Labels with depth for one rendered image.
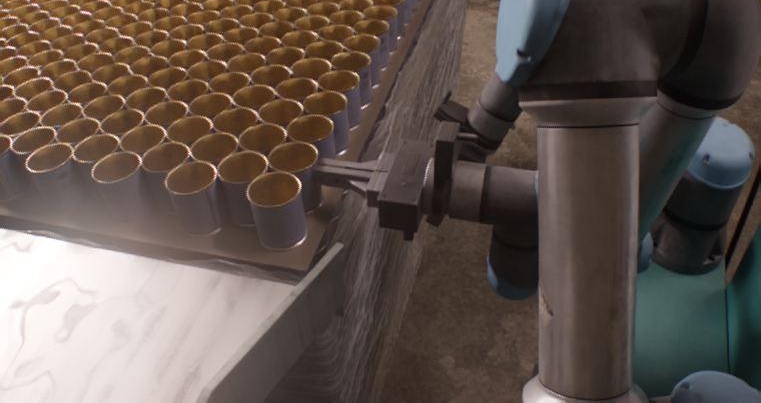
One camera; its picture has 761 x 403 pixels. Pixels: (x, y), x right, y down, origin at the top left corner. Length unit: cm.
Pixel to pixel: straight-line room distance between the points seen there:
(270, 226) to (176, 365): 20
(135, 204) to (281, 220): 23
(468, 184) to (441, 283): 147
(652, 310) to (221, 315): 66
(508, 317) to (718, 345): 118
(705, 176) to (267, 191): 65
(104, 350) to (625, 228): 56
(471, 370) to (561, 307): 143
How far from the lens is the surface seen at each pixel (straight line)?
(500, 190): 71
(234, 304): 71
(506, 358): 198
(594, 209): 49
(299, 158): 83
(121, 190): 85
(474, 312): 209
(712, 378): 65
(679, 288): 106
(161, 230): 86
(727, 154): 98
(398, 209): 70
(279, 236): 75
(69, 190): 94
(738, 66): 57
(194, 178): 84
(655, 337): 97
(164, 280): 77
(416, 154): 77
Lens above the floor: 160
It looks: 38 degrees down
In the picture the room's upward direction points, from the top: 2 degrees counter-clockwise
